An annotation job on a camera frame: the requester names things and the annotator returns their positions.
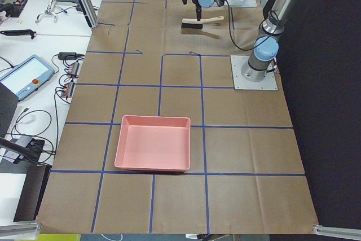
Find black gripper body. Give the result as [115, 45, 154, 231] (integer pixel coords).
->
[195, 4, 202, 21]

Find white hand brush black bristles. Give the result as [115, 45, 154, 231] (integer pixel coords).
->
[181, 16, 224, 29]

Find pink plastic tray bin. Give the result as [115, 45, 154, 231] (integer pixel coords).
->
[114, 115, 191, 172]

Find black power adapter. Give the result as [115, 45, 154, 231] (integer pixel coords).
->
[58, 52, 77, 60]

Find metal tongs stand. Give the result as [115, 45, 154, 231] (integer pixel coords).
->
[34, 0, 58, 24]

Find black handheld tool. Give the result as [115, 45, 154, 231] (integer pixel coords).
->
[0, 29, 36, 40]

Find blue teach pendant tablet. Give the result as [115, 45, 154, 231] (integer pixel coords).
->
[1, 55, 55, 101]

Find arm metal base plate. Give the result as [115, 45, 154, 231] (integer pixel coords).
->
[230, 55, 278, 91]
[227, 0, 257, 8]

